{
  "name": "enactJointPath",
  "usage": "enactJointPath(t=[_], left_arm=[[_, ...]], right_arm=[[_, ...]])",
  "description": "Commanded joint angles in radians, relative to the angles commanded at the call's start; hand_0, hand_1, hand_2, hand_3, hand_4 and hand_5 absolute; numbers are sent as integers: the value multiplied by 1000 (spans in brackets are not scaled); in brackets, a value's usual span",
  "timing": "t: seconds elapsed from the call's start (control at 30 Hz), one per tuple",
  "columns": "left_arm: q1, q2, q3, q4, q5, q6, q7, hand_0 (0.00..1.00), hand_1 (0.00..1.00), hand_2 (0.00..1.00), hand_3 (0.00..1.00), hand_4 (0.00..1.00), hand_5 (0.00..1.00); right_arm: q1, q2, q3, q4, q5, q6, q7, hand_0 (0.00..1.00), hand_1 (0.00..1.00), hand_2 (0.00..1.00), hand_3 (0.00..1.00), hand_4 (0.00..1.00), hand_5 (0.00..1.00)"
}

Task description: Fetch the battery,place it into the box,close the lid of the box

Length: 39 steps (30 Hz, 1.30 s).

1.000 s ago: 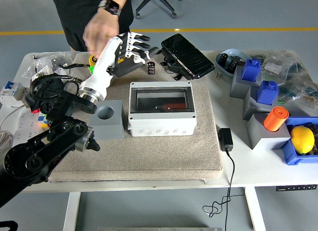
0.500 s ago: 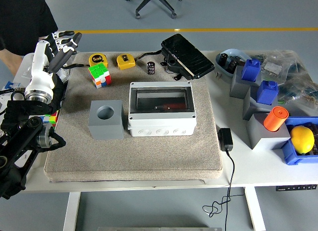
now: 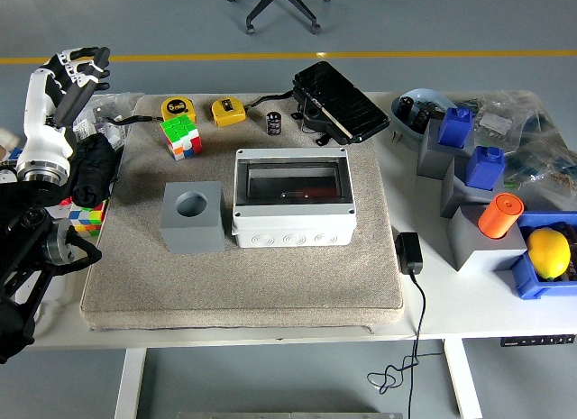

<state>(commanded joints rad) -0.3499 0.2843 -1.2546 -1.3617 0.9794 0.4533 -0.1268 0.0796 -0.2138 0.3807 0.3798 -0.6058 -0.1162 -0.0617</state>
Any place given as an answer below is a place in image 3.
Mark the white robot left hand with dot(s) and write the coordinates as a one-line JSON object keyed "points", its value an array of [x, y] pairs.
{"points": [[43, 139]]}

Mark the white junction box clear lid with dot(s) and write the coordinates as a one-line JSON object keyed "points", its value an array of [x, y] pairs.
{"points": [[293, 225]]}

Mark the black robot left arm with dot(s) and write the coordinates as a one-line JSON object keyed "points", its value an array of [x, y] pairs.
{"points": [[27, 239]]}

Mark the orange cylinder battery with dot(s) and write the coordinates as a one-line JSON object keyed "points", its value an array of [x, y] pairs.
{"points": [[498, 216]]}

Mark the black folded cloth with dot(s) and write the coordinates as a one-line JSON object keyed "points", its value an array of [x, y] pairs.
{"points": [[94, 166]]}

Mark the clear bags with small parts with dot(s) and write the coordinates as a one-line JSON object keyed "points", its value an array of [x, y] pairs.
{"points": [[108, 112]]}

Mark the multicolour puzzle cube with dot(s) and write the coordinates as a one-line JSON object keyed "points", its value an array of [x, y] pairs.
{"points": [[88, 221]]}

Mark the green white red puzzle cube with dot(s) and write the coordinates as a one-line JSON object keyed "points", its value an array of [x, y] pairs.
{"points": [[180, 135]]}

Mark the yellow tape measure round print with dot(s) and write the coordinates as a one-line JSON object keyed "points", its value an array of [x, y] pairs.
{"points": [[176, 107]]}

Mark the grey block with round hole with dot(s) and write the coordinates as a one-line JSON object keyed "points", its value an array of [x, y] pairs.
{"points": [[194, 234]]}

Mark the yellow tape measure black label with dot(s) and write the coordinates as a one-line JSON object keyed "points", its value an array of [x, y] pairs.
{"points": [[227, 112]]}

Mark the small black capacitor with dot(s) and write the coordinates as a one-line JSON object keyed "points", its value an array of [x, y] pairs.
{"points": [[273, 123]]}

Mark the white table leg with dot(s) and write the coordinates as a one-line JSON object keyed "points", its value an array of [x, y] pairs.
{"points": [[464, 383], [130, 383]]}

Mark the grey-brown mat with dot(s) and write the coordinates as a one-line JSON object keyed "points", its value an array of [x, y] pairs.
{"points": [[270, 284]]}

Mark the black office chair base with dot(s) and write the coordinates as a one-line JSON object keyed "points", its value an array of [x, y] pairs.
{"points": [[279, 4]]}

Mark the black flat device case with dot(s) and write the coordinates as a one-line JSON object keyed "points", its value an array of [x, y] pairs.
{"points": [[342, 99]]}

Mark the light blue bowl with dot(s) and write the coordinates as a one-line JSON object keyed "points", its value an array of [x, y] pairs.
{"points": [[405, 121]]}

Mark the black power adapter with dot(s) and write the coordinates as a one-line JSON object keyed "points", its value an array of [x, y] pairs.
{"points": [[409, 252]]}

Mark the grey block holder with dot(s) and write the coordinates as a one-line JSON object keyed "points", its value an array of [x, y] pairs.
{"points": [[430, 160], [478, 254], [453, 194]]}

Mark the blue plastic block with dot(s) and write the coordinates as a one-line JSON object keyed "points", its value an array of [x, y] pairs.
{"points": [[455, 130], [484, 169]]}

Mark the clear bags of parts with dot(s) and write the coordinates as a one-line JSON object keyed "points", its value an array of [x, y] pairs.
{"points": [[532, 139]]}

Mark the blue plastic bin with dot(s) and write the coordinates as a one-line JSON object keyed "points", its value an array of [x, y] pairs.
{"points": [[525, 279]]}

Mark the yellow lemon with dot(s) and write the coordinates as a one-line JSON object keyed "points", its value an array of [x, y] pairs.
{"points": [[547, 252]]}

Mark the black table control panel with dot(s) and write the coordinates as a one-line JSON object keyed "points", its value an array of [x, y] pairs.
{"points": [[536, 340]]}

